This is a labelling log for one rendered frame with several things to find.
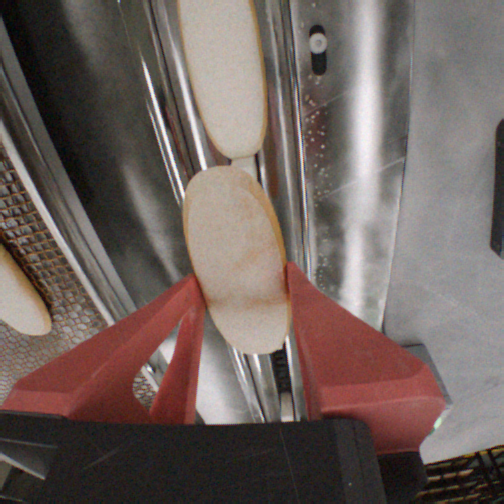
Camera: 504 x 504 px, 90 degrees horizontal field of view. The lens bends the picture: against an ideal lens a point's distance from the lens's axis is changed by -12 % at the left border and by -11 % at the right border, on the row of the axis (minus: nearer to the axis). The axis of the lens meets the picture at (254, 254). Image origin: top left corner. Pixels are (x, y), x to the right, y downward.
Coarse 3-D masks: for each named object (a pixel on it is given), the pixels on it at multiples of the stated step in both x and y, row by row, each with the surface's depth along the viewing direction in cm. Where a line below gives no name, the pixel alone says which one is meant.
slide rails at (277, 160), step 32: (160, 0) 12; (256, 0) 12; (160, 32) 12; (192, 96) 14; (288, 96) 14; (192, 128) 15; (288, 128) 15; (192, 160) 16; (224, 160) 16; (288, 160) 16; (288, 192) 17; (288, 224) 19; (288, 256) 20; (288, 352) 27; (256, 384) 30
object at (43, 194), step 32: (0, 96) 10; (0, 128) 11; (0, 160) 12; (32, 160) 12; (32, 192) 13; (32, 224) 14; (64, 224) 14; (64, 256) 16; (96, 288) 16; (64, 320) 18; (96, 320) 19; (0, 352) 19; (64, 352) 20; (0, 384) 21
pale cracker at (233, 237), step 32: (192, 192) 9; (224, 192) 9; (256, 192) 9; (192, 224) 10; (224, 224) 10; (256, 224) 10; (192, 256) 11; (224, 256) 10; (256, 256) 10; (224, 288) 11; (256, 288) 11; (288, 288) 12; (224, 320) 12; (256, 320) 12; (288, 320) 13; (256, 352) 14
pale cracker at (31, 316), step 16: (0, 256) 14; (0, 272) 14; (16, 272) 15; (0, 288) 15; (16, 288) 15; (32, 288) 16; (0, 304) 15; (16, 304) 16; (32, 304) 16; (16, 320) 17; (32, 320) 17; (48, 320) 17
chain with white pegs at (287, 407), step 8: (232, 160) 16; (240, 160) 16; (248, 160) 15; (256, 160) 17; (248, 168) 14; (256, 168) 17; (256, 176) 16; (272, 352) 28; (280, 352) 29; (280, 360) 29; (280, 368) 30; (288, 368) 31; (280, 376) 31; (288, 376) 31; (280, 384) 32; (288, 384) 32; (280, 392) 33; (288, 392) 33; (288, 400) 32; (288, 408) 31; (288, 416) 30
